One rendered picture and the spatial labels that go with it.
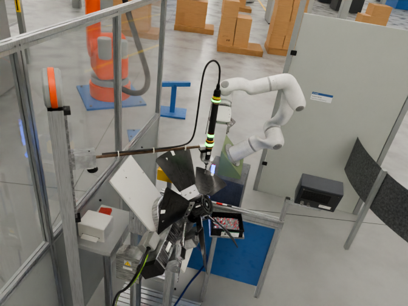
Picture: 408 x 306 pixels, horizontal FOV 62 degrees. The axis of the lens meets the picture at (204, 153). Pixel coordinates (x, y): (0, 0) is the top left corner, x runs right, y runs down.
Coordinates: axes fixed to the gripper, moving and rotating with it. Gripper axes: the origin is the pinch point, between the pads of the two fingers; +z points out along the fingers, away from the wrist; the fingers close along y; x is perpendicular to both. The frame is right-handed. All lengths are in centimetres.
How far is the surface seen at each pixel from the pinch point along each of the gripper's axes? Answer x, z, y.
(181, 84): -281, -173, 88
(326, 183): -26, 15, -70
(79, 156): 46, 39, 57
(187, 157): 2.6, 19.8, 15.4
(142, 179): -1, 36, 39
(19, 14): -303, -281, 404
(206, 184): -15.3, 30.2, 3.9
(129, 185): 10, 42, 43
